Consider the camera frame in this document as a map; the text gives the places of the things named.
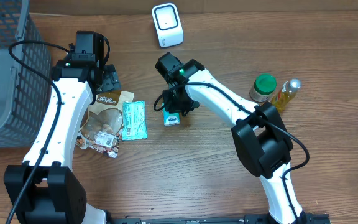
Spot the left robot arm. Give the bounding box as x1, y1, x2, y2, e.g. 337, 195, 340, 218
4, 31, 121, 223

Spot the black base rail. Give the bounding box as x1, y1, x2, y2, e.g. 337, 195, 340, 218
107, 213, 331, 224

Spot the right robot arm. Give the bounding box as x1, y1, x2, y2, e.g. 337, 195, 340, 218
155, 52, 306, 223

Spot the small teal white packet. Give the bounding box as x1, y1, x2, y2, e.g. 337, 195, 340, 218
163, 108, 180, 126

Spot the grey plastic mesh basket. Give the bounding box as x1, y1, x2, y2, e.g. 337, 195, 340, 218
0, 0, 51, 147

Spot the white barcode scanner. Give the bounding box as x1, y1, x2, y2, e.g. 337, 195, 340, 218
151, 3, 184, 48

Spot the yellow liquid bottle silver cap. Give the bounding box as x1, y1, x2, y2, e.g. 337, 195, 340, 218
270, 78, 301, 113

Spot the teal white snack packet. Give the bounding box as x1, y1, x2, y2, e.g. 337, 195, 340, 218
122, 101, 147, 141

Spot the green lid white jar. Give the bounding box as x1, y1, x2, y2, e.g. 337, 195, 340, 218
249, 73, 277, 103

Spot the brown snack packet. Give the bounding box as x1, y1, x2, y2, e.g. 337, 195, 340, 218
75, 90, 134, 158

